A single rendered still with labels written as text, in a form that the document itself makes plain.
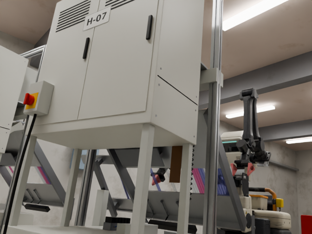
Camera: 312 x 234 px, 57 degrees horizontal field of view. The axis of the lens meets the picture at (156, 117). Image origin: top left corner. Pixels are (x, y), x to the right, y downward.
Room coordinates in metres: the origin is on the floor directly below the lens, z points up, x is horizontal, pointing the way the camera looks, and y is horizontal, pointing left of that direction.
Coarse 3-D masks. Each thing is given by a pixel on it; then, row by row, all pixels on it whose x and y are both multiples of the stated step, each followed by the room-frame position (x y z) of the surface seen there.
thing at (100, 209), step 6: (102, 192) 2.06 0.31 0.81; (108, 192) 2.10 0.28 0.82; (96, 198) 2.08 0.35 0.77; (102, 198) 2.06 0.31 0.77; (96, 204) 2.08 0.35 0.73; (102, 204) 2.05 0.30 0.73; (96, 210) 2.07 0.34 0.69; (102, 210) 2.06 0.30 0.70; (96, 216) 2.07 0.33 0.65; (102, 216) 2.07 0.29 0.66; (96, 222) 2.06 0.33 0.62; (102, 222) 2.08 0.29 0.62
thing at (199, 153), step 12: (204, 120) 1.28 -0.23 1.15; (204, 132) 1.33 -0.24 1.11; (204, 144) 1.38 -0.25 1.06; (120, 156) 1.69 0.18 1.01; (132, 156) 1.64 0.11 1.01; (156, 156) 1.54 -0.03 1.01; (168, 156) 1.56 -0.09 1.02; (192, 156) 1.47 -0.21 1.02; (204, 156) 1.43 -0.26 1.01; (204, 168) 1.49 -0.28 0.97
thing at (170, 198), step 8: (152, 192) 1.84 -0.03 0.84; (160, 192) 1.80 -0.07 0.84; (168, 192) 1.77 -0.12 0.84; (176, 192) 1.74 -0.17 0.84; (152, 200) 1.90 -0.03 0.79; (160, 200) 1.86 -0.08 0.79; (168, 200) 1.82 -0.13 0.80; (176, 200) 1.78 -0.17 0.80; (192, 200) 1.71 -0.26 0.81; (200, 200) 1.68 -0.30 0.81; (224, 200) 1.59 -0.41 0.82; (152, 208) 1.96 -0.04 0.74; (160, 208) 1.92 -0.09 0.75; (168, 208) 1.88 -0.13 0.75; (176, 208) 1.84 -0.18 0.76; (192, 208) 1.76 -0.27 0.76; (200, 208) 1.73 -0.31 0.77; (224, 208) 1.63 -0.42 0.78; (232, 208) 1.60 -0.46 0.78; (192, 216) 1.81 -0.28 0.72; (200, 216) 1.78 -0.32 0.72; (216, 216) 1.71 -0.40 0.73; (224, 216) 1.68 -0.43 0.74; (232, 216) 1.65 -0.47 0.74
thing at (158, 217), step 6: (150, 216) 1.98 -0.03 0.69; (156, 216) 1.95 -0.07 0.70; (162, 216) 1.93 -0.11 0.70; (174, 216) 1.89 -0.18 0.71; (192, 222) 1.79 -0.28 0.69; (198, 222) 1.78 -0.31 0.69; (216, 222) 1.72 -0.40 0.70; (222, 222) 1.70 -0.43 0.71; (228, 222) 1.69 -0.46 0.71; (234, 222) 1.67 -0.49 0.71; (228, 228) 1.67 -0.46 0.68; (234, 228) 1.64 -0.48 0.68
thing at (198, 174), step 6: (198, 168) 1.52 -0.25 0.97; (198, 174) 1.56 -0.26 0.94; (204, 174) 1.54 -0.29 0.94; (222, 174) 1.47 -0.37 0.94; (192, 180) 1.61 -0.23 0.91; (198, 180) 1.59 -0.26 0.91; (204, 180) 1.57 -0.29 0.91; (222, 180) 1.50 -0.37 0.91; (192, 186) 1.64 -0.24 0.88; (198, 186) 1.62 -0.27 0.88; (204, 186) 1.60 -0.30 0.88; (222, 186) 1.53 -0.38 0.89; (198, 192) 1.66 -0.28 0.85; (222, 192) 1.56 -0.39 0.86
